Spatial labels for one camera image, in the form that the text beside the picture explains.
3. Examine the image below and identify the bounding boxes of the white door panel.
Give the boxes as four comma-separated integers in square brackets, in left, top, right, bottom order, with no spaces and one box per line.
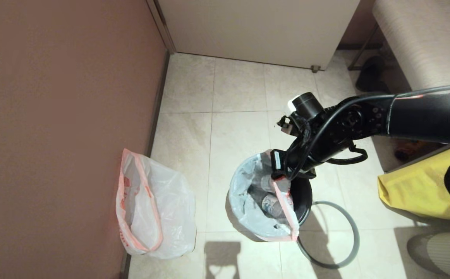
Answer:
[157,0,360,71]

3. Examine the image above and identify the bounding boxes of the dark metal bench leg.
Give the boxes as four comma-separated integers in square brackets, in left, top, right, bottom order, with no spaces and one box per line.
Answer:
[347,24,378,71]

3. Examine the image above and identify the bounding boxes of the wood grain bench top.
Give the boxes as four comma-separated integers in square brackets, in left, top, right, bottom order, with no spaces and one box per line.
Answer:
[373,0,450,91]

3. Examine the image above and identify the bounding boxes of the white plastic bag orange trim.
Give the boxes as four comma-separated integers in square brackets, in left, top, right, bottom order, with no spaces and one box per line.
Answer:
[115,149,198,259]

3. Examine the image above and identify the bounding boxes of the orange brown shoe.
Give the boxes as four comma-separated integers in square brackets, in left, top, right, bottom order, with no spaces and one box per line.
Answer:
[395,139,442,162]

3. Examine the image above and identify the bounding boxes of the grey bin rim ring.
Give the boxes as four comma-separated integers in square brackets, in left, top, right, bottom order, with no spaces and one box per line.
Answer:
[297,200,360,269]

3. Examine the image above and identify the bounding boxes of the grey ribbed cylinder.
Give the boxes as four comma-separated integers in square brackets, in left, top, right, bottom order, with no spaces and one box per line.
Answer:
[406,231,450,279]

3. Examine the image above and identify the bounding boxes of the grey door frame strip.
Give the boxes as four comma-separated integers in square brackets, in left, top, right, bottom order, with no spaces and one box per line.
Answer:
[146,0,176,55]

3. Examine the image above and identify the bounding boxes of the yellow fabric bag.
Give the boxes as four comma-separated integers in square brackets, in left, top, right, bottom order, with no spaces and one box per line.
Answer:
[377,145,450,220]

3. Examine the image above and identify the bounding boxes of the black slipper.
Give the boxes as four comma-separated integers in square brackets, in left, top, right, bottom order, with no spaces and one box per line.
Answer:
[356,56,384,93]

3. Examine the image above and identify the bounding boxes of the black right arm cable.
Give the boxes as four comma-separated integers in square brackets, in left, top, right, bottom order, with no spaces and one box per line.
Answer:
[287,83,450,181]

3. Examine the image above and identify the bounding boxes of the black round trash bin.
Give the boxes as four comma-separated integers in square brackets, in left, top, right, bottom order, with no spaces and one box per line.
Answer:
[287,176,313,227]

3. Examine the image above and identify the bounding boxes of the used white printed trash bag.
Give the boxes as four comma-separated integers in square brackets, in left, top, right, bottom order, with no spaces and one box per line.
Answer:
[228,150,300,243]

